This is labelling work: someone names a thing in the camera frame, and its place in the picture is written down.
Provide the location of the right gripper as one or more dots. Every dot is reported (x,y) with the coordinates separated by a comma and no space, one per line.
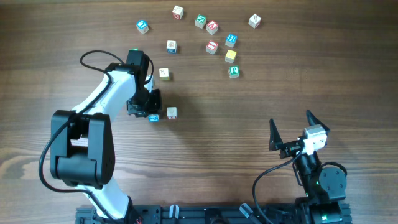
(276,143)

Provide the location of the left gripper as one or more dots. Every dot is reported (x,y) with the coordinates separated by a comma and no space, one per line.
(132,109)

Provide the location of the plain block blue P side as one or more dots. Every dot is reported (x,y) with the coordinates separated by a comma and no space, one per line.
(154,118)

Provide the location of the plain block red-blue side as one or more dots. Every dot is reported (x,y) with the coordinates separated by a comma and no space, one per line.
(172,113)

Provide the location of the yellow top block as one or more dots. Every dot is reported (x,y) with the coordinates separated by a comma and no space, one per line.
(230,56)

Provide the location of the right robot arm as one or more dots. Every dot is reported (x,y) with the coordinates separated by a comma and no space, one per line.
(324,183)

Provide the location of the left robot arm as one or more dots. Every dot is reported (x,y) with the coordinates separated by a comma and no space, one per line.
(81,145)

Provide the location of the plain block yellow side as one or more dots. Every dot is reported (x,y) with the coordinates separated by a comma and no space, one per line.
(164,74)

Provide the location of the blue 1 block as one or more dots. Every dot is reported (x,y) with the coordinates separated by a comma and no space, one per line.
(142,26)

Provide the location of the green J block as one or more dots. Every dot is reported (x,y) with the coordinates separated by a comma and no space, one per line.
(234,71)

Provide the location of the red I block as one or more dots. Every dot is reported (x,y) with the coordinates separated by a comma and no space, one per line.
(211,47)

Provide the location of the red-sided plain top block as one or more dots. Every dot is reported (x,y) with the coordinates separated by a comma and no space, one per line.
(177,12)

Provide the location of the green Z block upper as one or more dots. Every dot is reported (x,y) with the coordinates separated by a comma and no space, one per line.
(200,21)

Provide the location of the red A block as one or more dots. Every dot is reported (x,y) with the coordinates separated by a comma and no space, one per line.
(212,27)

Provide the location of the blue H block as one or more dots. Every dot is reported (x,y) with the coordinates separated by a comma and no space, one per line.
(231,40)

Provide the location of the plain block far right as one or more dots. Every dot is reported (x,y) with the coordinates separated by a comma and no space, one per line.
(254,21)

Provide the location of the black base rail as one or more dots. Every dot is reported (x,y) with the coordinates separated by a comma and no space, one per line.
(214,214)

